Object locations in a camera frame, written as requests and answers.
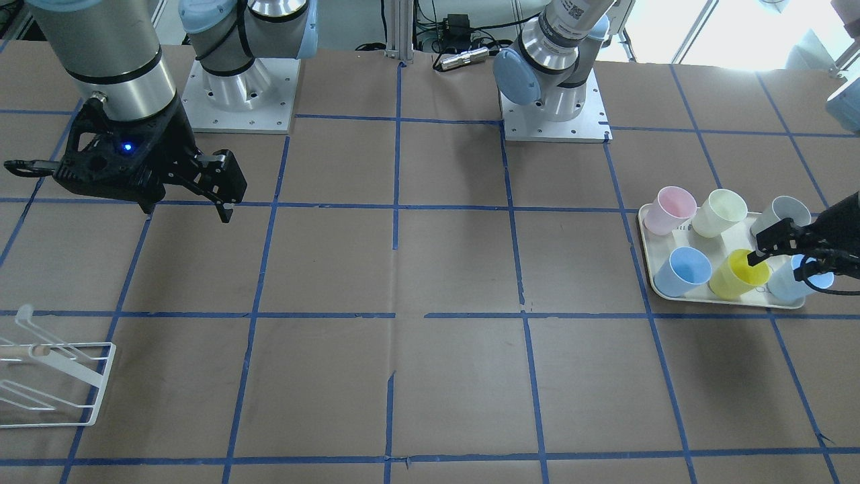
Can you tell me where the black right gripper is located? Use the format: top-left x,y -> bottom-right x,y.
52,94 -> 248,224

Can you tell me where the silver cylinder device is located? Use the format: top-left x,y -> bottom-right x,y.
433,47 -> 490,73

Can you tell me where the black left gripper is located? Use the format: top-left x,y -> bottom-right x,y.
747,192 -> 859,283

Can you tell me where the cream serving tray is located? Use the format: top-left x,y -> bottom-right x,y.
637,203 -> 806,310

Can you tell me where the yellow plastic cup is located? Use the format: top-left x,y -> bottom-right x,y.
707,249 -> 772,300

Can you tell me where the white wire cup rack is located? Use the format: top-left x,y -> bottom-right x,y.
1,304 -> 117,430

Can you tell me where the pale green plastic cup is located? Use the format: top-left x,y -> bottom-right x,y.
691,189 -> 748,238

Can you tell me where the blue plastic cup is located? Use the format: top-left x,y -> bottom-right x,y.
653,246 -> 713,297
767,254 -> 835,301

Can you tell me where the grey plastic cup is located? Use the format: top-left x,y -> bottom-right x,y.
749,196 -> 812,238

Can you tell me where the blue plastic cup far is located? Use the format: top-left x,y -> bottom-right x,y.
767,254 -> 835,301

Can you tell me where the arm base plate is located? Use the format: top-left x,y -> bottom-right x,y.
499,71 -> 612,143
181,58 -> 302,135

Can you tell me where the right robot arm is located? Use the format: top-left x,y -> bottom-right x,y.
4,1 -> 318,223

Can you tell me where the blue plastic cup near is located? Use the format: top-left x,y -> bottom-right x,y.
653,246 -> 713,297

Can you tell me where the pink plastic cup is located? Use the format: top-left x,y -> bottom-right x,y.
643,185 -> 698,236

